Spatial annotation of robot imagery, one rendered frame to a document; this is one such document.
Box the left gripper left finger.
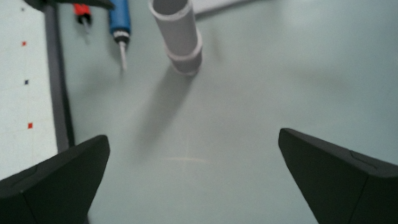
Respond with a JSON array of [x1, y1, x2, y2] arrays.
[[0, 135, 110, 224]]

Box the red screwdriver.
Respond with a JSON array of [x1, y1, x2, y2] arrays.
[[76, 6, 94, 36]]

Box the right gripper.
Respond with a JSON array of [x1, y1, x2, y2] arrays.
[[25, 0, 118, 13]]

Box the blue cylinder with white label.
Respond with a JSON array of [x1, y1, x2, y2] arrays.
[[109, 0, 133, 71]]

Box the white rectangular tray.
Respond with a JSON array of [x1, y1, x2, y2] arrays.
[[193, 0, 263, 20]]

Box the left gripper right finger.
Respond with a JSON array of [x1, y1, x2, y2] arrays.
[[278, 128, 398, 224]]

